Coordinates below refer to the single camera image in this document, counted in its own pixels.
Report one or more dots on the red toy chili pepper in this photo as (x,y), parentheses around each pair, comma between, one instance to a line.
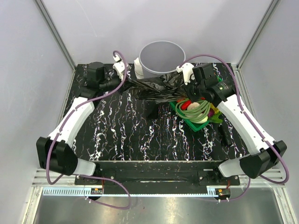
(185,105)

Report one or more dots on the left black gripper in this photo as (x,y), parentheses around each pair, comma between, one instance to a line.
(125,85)

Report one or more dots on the green plastic vegetable basket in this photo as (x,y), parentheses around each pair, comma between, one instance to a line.
(193,126)

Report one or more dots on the aluminium frame rail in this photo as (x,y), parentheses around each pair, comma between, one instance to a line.
(54,31)

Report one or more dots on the white crumpled paper towel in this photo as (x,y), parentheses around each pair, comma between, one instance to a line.
(138,69)

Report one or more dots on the green toy leaf vegetable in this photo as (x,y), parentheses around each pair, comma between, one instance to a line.
(215,118)

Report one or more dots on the green toy bean bundle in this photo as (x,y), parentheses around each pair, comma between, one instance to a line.
(198,115)

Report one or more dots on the grey plastic trash bin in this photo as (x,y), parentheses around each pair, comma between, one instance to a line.
(160,57)

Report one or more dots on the white toy mushroom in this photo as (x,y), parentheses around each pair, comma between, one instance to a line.
(193,105)

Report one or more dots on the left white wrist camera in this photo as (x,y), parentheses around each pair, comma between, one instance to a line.
(120,69)

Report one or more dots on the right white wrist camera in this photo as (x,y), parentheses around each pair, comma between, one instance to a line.
(187,71)

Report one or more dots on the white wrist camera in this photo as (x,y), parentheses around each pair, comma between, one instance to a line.
(187,71)
(120,69)

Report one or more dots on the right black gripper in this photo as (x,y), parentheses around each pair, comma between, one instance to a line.
(187,87)

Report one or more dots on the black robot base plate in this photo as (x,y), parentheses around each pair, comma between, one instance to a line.
(158,178)

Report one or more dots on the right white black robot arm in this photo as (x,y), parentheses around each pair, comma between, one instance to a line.
(263,151)

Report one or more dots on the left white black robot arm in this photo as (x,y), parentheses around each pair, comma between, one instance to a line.
(55,152)

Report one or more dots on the black plastic trash bag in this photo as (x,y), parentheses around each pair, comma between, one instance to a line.
(165,88)

